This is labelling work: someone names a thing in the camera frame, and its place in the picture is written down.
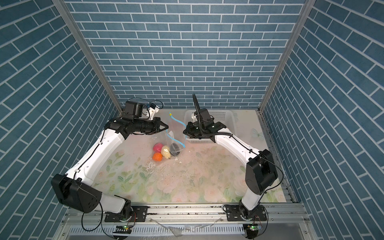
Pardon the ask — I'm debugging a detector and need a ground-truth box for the dark brown toy food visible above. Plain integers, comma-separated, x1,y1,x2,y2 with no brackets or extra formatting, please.
170,143,181,157

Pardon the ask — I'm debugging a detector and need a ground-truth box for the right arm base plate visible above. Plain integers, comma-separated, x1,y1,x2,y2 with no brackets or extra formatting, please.
222,205,268,222

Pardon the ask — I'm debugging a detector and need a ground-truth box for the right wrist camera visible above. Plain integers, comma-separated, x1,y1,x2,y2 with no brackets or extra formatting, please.
194,108,214,124

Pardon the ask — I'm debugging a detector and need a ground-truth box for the orange toy fruit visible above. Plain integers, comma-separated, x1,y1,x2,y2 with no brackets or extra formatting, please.
152,153,163,162

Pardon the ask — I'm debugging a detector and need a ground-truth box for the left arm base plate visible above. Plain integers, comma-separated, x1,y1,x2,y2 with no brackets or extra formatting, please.
104,206,149,223

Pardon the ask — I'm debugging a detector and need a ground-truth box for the circuit board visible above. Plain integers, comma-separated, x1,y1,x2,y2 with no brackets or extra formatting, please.
245,224,262,232
113,225,133,235

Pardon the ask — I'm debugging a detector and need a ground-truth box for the left circuit board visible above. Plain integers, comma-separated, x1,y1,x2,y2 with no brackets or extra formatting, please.
113,225,133,235

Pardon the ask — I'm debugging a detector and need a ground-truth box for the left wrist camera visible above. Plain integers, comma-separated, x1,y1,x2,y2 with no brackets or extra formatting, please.
121,101,161,121

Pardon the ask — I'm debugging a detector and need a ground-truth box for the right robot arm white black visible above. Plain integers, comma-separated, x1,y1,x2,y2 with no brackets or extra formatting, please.
183,122,281,220

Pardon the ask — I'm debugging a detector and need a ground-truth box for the clear zip top bag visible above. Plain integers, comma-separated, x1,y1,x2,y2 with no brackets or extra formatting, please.
152,112,187,160

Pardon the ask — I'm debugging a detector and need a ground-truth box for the right circuit board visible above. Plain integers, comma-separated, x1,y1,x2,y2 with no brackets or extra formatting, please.
245,224,262,232

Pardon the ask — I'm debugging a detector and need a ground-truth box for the pink toy fruit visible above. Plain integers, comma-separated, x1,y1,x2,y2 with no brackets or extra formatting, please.
153,143,164,153

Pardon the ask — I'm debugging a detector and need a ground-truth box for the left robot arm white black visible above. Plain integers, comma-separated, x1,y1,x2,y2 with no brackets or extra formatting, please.
51,117,169,222

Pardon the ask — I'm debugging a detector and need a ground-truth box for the cream toy food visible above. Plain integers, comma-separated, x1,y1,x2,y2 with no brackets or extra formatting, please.
161,146,172,159

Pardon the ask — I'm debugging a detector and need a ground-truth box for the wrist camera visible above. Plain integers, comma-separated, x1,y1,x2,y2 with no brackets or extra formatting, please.
121,101,161,121
194,108,214,124

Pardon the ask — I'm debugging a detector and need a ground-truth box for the aluminium front rail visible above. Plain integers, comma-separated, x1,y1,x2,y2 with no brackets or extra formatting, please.
60,203,310,229

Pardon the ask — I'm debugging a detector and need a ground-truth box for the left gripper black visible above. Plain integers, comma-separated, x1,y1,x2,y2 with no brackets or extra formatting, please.
132,116,169,135

